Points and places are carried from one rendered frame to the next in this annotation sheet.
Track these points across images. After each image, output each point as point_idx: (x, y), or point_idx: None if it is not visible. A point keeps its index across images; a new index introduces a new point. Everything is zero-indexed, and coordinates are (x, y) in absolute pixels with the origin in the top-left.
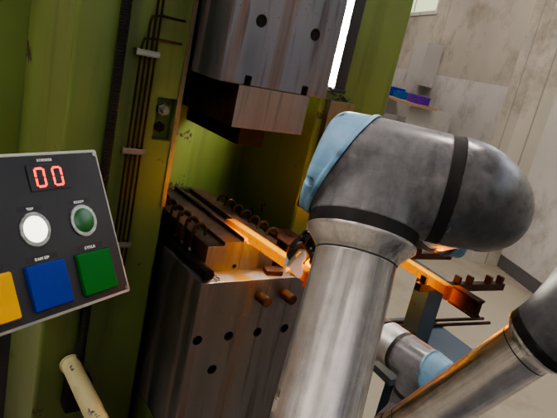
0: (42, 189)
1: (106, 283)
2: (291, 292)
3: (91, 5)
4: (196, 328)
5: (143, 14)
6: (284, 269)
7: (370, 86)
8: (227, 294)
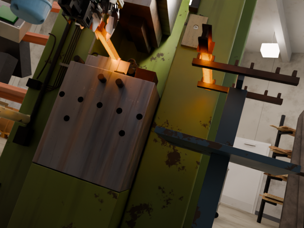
0: None
1: (7, 17)
2: (126, 85)
3: None
4: (63, 86)
5: None
6: (95, 34)
7: (223, 11)
8: (83, 71)
